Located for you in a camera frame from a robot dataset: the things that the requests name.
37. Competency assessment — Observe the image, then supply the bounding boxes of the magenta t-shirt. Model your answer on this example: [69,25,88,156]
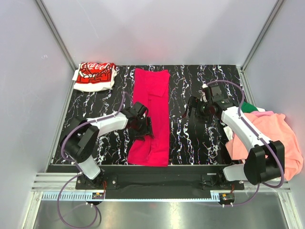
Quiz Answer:
[127,68,170,167]

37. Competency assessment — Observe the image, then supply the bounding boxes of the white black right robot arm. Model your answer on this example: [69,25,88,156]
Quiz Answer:
[184,85,285,186]

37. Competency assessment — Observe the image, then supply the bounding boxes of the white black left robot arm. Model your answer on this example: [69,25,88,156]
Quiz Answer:
[60,102,153,187]

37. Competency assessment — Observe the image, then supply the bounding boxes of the green t-shirt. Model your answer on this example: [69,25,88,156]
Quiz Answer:
[241,102,258,113]

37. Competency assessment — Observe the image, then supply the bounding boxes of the light pink t-shirt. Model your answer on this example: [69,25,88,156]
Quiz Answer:
[251,111,274,117]

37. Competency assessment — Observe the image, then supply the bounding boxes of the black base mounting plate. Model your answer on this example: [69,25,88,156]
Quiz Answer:
[76,165,244,200]

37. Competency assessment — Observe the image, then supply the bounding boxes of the peach t-shirt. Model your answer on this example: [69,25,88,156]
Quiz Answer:
[226,113,304,180]

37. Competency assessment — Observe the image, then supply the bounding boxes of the folded white red graphic t-shirt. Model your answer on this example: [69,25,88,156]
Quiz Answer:
[72,62,117,93]

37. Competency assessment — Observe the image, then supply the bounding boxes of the left orange connector board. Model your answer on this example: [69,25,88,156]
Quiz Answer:
[92,190,105,199]

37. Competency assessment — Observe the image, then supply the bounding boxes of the orange connector board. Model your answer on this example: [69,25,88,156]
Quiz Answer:
[92,190,105,199]
[220,193,235,202]

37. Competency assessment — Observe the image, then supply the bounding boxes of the right orange connector board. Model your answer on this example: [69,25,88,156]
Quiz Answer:
[220,193,235,202]

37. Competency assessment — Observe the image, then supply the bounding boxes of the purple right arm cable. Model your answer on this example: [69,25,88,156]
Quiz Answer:
[204,80,285,208]

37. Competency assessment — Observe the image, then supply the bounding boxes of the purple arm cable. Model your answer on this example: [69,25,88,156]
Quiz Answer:
[204,80,285,208]
[56,92,134,227]

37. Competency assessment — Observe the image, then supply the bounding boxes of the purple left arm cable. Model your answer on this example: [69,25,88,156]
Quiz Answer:
[56,92,134,227]

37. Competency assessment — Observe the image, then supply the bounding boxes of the front aluminium extrusion rail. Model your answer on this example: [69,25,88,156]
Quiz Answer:
[32,173,291,203]

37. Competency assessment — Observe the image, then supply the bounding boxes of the right aluminium frame post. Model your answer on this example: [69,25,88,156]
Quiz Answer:
[240,0,285,72]

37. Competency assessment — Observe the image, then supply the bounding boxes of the aluminium frame rail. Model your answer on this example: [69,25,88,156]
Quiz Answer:
[34,0,77,71]

